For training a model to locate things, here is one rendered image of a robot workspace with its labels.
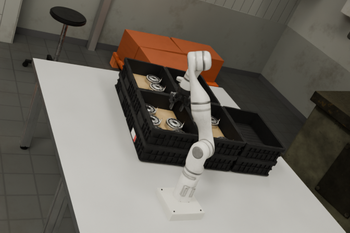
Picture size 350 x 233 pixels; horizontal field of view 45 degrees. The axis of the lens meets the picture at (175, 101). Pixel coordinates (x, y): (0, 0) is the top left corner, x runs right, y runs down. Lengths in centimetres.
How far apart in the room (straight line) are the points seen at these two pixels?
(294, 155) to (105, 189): 244
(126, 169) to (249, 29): 407
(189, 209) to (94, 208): 46
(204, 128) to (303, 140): 218
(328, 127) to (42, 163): 241
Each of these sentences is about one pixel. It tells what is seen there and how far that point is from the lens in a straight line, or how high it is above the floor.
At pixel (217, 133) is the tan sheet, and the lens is 262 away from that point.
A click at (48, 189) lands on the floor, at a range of 300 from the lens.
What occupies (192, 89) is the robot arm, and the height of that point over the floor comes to 127.
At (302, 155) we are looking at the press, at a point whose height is 37.
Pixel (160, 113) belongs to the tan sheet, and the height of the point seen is 83.
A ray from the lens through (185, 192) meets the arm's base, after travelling 207.
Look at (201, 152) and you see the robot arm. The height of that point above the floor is 104.
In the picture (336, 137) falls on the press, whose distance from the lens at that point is 390.
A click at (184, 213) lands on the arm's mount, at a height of 75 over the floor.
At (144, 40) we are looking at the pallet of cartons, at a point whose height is 46.
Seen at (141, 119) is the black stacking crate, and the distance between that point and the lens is 234.
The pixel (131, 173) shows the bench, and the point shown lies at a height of 70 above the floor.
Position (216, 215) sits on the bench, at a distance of 223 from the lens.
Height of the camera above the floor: 203
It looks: 26 degrees down
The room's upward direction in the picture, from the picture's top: 25 degrees clockwise
